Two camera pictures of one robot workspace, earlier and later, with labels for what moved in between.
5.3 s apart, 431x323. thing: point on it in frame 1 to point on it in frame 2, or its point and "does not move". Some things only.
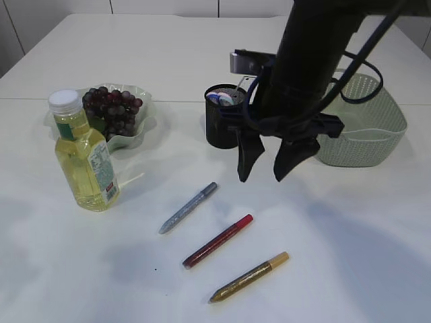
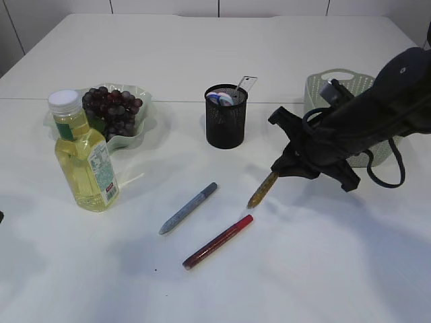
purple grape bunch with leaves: (111, 112) does not move
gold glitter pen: (250, 278) to (256, 198)
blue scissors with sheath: (213, 97) does not move
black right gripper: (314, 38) to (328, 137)
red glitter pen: (217, 241) does not move
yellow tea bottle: (85, 156) does not move
